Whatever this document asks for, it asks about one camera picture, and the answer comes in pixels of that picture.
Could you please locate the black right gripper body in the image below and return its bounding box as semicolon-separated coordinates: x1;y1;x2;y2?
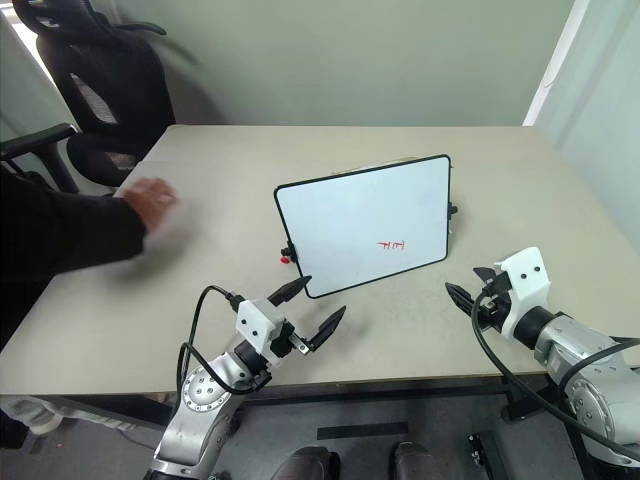
473;269;515;332

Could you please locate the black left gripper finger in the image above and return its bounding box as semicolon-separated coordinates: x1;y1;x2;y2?
306;305;348;352
266;275;313;308

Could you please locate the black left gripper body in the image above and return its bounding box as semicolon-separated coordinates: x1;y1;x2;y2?
268;319;309;361

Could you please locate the person's bare hand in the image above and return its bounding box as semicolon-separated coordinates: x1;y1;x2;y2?
121;176;181;234

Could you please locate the black-framed tabletop whiteboard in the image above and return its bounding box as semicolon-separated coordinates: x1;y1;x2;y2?
273;154;452;300

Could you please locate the black floor tape strip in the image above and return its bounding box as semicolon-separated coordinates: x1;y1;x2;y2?
316;421;410;442

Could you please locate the dark rounded shape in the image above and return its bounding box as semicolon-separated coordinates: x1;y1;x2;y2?
388;440;437;480
272;445;342;480

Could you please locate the black mesh office chair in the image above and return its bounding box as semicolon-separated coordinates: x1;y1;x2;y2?
0;0;199;197

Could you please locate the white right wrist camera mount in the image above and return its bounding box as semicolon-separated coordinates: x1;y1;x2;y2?
491;246;552;347

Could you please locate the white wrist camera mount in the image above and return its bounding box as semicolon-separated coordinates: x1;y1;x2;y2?
491;246;552;347
234;298;287;351

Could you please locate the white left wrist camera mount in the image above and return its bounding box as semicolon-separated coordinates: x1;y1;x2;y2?
234;298;287;351

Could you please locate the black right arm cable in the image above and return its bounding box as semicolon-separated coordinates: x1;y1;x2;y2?
471;291;640;462

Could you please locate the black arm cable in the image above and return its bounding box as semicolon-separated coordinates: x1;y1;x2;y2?
471;291;640;462
176;285;242;401

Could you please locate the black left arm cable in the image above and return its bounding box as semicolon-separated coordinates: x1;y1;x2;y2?
176;285;242;401

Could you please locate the black metal table frame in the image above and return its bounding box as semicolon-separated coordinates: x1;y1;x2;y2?
49;372;554;432

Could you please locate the black metal floor bracket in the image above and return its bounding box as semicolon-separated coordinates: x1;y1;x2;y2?
466;432;490;480

